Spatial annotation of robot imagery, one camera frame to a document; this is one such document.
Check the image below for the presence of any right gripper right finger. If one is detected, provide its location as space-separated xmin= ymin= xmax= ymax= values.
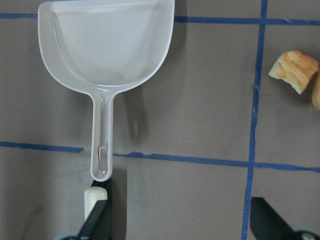
xmin=249 ymin=197 xmax=300 ymax=240

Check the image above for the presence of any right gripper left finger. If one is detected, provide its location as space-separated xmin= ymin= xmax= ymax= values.
xmin=76 ymin=200 xmax=108 ymax=240

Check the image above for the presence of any white plastic dustpan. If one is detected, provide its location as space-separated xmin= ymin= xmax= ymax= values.
xmin=37 ymin=0 xmax=175 ymax=182

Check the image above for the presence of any white hand brush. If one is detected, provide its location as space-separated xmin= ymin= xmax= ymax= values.
xmin=84 ymin=178 xmax=113 ymax=224

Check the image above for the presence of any round brown bread roll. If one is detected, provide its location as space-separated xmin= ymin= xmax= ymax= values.
xmin=311 ymin=73 xmax=320 ymax=111

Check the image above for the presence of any orange crusty bread piece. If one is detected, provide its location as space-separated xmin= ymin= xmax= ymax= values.
xmin=268 ymin=50 xmax=319 ymax=95

